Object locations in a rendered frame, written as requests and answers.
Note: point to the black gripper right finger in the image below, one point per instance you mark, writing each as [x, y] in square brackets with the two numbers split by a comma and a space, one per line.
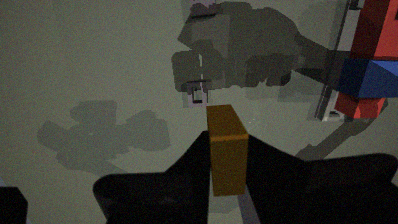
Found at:
[282, 186]

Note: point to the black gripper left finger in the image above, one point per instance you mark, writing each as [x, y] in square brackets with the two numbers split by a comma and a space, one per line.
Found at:
[184, 188]

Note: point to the brown rectangular block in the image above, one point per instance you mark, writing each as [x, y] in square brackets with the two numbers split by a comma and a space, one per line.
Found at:
[228, 150]

